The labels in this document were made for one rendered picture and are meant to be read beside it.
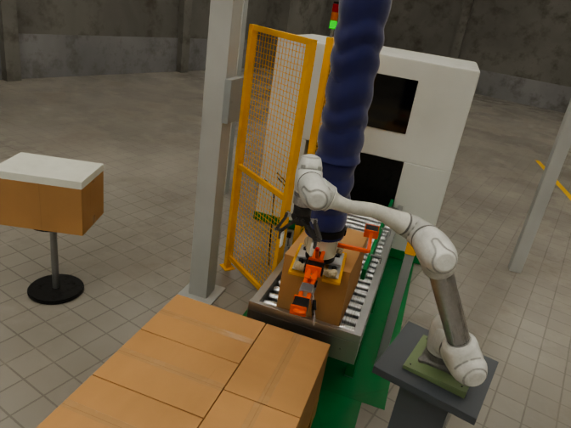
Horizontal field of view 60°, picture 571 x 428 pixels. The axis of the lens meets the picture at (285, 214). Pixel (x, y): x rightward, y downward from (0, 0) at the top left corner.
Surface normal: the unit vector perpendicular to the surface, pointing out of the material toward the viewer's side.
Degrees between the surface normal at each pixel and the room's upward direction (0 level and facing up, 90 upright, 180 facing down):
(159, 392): 0
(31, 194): 90
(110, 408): 0
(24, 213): 90
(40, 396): 0
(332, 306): 90
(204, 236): 90
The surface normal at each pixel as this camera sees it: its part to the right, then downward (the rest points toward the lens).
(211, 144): -0.32, 0.34
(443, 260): 0.07, 0.32
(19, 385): 0.15, -0.91
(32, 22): 0.83, 0.33
